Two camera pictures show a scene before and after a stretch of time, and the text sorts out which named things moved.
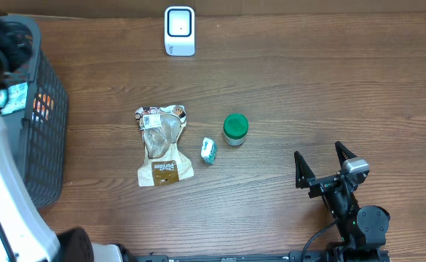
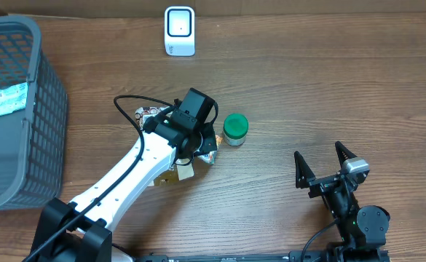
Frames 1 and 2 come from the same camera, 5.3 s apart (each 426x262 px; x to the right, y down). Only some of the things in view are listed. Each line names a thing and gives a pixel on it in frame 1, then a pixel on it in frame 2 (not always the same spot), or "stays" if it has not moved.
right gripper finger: x=343 y=153 stays
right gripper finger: x=302 y=171 stays
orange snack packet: x=43 y=107 to x=209 y=157
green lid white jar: x=235 y=129 stays
